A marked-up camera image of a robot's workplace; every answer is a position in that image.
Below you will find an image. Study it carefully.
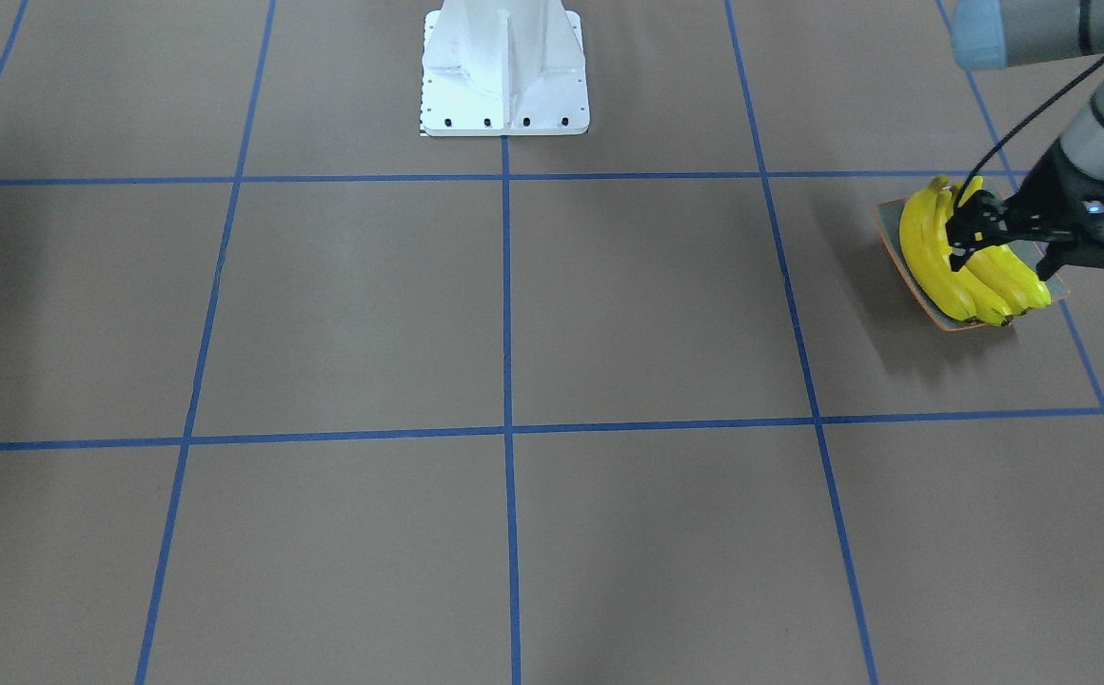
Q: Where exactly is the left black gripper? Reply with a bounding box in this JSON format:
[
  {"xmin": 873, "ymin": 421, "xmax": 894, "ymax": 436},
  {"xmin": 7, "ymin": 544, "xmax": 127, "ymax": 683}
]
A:
[{"xmin": 945, "ymin": 143, "xmax": 1104, "ymax": 282}]

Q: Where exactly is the bright yellow banana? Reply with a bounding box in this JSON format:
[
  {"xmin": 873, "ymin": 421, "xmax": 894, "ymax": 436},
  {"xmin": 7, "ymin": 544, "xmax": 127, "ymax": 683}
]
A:
[{"xmin": 992, "ymin": 245, "xmax": 1052, "ymax": 312}]

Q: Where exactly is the yellow banana dark tip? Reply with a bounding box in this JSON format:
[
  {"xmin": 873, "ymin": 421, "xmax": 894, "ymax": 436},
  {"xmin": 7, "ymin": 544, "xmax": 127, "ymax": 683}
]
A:
[{"xmin": 964, "ymin": 247, "xmax": 1032, "ymax": 317}]

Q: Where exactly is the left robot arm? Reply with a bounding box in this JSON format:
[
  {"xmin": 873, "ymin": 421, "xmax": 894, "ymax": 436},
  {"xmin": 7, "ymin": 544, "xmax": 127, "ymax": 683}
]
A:
[{"xmin": 945, "ymin": 1, "xmax": 1104, "ymax": 280}]

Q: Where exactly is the grey square plate orange rim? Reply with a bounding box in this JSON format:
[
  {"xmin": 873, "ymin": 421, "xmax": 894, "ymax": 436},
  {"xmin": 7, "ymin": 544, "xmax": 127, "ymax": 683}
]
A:
[{"xmin": 874, "ymin": 199, "xmax": 1071, "ymax": 333}]

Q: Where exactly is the brown table mat blue grid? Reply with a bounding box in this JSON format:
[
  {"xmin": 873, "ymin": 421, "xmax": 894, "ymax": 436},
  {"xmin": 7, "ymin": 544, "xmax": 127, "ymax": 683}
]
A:
[{"xmin": 0, "ymin": 1, "xmax": 1104, "ymax": 684}]

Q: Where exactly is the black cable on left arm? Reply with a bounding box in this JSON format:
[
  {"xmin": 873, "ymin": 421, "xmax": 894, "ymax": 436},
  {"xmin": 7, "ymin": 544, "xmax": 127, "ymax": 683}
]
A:
[{"xmin": 954, "ymin": 43, "xmax": 1104, "ymax": 210}]

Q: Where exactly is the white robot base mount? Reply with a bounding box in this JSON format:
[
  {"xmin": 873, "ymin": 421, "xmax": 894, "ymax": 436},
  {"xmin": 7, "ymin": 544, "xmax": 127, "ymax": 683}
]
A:
[{"xmin": 420, "ymin": 1, "xmax": 591, "ymax": 136}]

